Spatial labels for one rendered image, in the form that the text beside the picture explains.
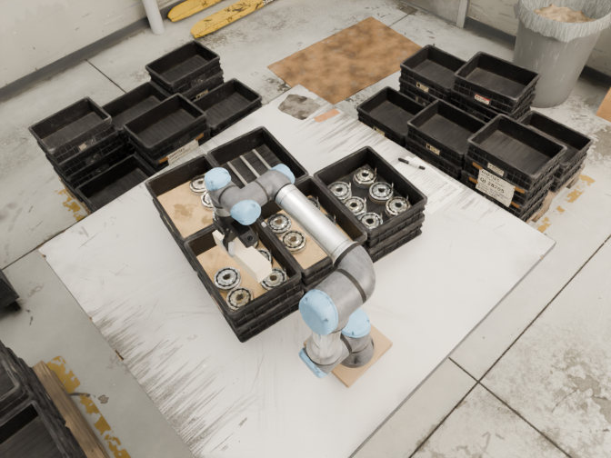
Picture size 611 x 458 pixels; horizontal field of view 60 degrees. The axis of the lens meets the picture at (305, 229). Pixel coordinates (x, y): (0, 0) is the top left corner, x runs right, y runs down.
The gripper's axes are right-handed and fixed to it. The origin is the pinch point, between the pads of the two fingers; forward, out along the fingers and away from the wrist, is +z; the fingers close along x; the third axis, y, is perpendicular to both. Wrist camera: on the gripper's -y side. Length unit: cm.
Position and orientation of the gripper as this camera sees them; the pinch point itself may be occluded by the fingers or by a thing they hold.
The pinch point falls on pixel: (241, 250)
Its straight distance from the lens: 183.2
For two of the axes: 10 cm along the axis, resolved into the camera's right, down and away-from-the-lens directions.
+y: -6.8, -5.4, 5.0
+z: 0.8, 6.2, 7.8
